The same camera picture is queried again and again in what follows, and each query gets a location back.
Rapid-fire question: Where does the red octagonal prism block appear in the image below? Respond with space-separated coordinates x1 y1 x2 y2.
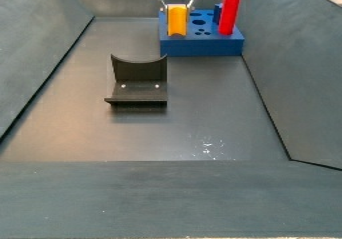
217 0 240 35

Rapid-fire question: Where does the blue shape sorter board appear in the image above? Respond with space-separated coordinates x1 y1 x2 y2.
158 10 244 57

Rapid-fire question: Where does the black curved fixture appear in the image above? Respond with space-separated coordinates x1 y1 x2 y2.
104 56 168 105

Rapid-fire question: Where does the yellow arch block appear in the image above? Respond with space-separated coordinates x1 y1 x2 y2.
166 4 187 36

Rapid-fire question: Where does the blue star prism block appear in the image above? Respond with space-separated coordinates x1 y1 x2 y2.
212 3 223 25

